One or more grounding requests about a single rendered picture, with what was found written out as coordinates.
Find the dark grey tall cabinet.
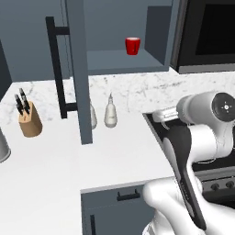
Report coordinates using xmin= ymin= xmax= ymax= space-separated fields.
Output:
xmin=0 ymin=39 xmax=14 ymax=103

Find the grey closed cabinet door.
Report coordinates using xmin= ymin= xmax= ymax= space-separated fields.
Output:
xmin=0 ymin=0 xmax=73 ymax=83

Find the grey lower cupboard door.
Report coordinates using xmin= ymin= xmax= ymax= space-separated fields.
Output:
xmin=81 ymin=204 xmax=158 ymax=235

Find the black hob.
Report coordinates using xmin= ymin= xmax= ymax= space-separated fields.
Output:
xmin=142 ymin=111 xmax=235 ymax=209

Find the white bottle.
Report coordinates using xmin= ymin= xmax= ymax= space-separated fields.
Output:
xmin=104 ymin=92 xmax=119 ymax=129
xmin=89 ymin=102 xmax=98 ymax=129

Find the red cup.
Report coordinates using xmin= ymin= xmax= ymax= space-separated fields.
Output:
xmin=125 ymin=37 xmax=141 ymax=56

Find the black long door handle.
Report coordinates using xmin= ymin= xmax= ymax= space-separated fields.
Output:
xmin=45 ymin=16 xmax=79 ymax=120

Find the grey drawer front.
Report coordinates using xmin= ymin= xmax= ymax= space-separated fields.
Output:
xmin=80 ymin=183 xmax=154 ymax=213

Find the grey metal pot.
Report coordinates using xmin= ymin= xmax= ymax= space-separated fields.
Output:
xmin=0 ymin=126 xmax=12 ymax=163

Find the black cupboard door handle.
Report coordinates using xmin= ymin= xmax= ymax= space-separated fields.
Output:
xmin=89 ymin=214 xmax=96 ymax=235

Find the grey open cabinet door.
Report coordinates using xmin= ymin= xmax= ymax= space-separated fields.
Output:
xmin=65 ymin=0 xmax=94 ymax=146

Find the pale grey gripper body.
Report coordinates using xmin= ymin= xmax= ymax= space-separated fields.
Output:
xmin=151 ymin=106 xmax=180 ymax=123

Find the black handled knife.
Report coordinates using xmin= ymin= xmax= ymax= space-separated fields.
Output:
xmin=18 ymin=87 xmax=31 ymax=115
xmin=14 ymin=94 xmax=26 ymax=117

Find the black microwave oven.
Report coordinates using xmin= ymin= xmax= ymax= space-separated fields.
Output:
xmin=170 ymin=0 xmax=235 ymax=74

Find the grey open wall cabinet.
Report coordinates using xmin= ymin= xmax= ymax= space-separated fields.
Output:
xmin=84 ymin=0 xmax=182 ymax=76

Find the wooden knife block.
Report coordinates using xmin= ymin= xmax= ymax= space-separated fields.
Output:
xmin=17 ymin=101 xmax=44 ymax=139

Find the black drawer handle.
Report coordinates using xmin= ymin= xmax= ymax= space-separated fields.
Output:
xmin=116 ymin=188 xmax=142 ymax=202

